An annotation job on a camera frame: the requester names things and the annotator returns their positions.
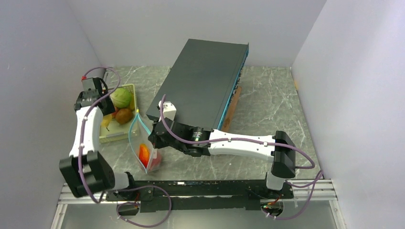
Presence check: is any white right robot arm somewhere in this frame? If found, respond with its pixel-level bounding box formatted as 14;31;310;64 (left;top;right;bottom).
148;118;296;198

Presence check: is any orange carrot piece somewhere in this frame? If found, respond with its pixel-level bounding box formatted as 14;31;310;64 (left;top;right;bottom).
138;144;150;168

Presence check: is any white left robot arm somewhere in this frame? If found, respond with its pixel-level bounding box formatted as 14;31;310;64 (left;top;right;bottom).
59;77;138;200

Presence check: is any green cabbage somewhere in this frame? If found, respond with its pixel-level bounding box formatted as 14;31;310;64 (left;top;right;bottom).
110;87;133;109

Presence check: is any pale green plastic basket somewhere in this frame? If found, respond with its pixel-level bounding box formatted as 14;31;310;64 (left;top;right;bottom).
99;83;137;143

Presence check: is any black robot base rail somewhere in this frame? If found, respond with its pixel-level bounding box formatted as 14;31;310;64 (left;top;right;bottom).
106;179;294;213

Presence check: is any clear zip bag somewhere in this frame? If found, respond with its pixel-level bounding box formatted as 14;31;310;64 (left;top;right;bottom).
128;109;160;174

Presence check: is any brown kiwi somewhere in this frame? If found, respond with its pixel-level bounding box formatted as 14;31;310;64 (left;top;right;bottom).
115;108;134;125

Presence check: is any orange peach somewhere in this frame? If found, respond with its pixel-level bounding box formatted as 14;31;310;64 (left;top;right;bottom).
111;107;119;118

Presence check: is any wooden board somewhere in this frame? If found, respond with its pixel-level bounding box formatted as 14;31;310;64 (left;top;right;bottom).
221;86;242;132

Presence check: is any yellow lemon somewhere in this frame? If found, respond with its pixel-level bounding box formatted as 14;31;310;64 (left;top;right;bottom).
100;114;113;131

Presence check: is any grey network switch box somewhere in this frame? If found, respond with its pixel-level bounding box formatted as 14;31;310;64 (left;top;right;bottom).
146;39;249;129

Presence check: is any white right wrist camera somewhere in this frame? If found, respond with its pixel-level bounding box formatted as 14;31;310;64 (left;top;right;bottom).
158;101;177;121

